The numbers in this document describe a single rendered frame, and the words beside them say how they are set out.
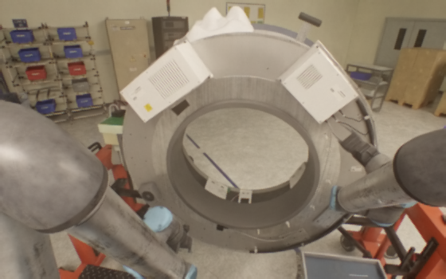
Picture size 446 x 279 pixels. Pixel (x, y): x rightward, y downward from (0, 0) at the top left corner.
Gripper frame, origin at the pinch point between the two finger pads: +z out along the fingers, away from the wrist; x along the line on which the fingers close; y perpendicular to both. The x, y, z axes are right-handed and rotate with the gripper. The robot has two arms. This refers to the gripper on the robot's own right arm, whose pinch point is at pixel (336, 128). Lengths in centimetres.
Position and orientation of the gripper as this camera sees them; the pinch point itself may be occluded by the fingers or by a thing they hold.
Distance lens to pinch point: 104.4
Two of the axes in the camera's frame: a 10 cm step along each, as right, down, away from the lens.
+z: -2.6, -5.7, 7.8
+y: 6.7, 4.7, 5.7
